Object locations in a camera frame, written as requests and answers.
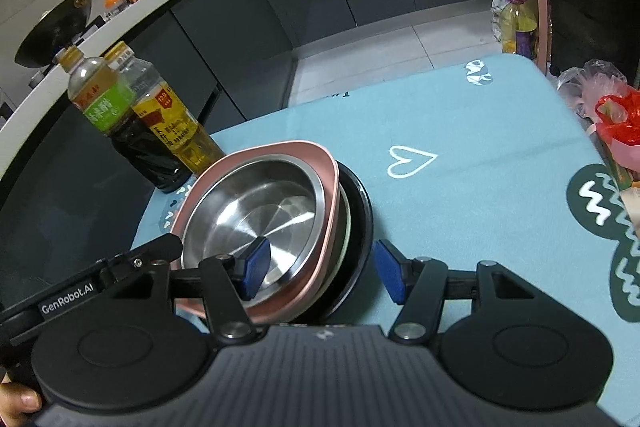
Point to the pink square plate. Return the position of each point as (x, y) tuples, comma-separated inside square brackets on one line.
[(300, 293)]

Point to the cooking oil bottle yellow label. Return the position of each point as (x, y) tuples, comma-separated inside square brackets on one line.
[(185, 137)]

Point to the blue printed tablecloth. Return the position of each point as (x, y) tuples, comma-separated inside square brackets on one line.
[(450, 132)]

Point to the green round plate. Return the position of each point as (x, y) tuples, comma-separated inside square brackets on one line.
[(343, 232)]

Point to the pink plastic bag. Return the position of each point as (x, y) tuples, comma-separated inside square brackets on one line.
[(595, 82)]

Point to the stainless steel bowl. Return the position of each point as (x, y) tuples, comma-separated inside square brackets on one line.
[(260, 202)]

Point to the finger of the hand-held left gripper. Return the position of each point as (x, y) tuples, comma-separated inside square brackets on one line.
[(150, 252)]

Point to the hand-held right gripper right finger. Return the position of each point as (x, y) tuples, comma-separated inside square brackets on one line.
[(390, 272)]

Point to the clear printed plastic bag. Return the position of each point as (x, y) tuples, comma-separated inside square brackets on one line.
[(500, 2)]

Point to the person's left hand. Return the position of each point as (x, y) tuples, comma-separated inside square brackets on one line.
[(17, 402)]

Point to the pink plastic stool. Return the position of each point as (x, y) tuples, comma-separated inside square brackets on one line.
[(542, 7)]

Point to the black round plastic bowl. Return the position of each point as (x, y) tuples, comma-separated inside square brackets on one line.
[(360, 227)]

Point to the dark vinegar bottle green label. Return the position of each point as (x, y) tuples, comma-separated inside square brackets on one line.
[(135, 142)]

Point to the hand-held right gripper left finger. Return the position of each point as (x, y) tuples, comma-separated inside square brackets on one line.
[(257, 267)]

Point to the yellow oil jug purple cap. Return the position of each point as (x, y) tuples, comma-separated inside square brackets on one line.
[(517, 27)]

